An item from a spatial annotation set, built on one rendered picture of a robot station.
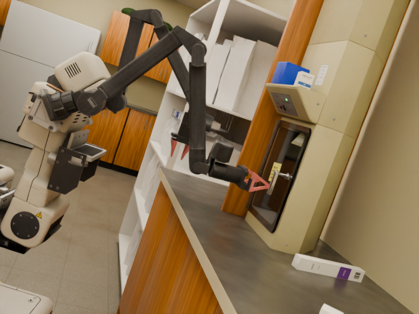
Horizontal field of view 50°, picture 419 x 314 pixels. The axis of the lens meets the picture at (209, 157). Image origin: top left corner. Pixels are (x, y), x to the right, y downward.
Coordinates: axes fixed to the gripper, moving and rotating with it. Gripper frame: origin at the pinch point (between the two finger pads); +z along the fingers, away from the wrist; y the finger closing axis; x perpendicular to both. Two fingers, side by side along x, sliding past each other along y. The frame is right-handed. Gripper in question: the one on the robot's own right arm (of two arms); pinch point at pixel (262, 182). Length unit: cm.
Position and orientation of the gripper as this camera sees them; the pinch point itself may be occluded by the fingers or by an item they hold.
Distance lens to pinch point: 160.4
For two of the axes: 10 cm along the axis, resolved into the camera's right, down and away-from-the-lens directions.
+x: -3.0, 9.5, 1.1
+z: 9.3, 2.6, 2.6
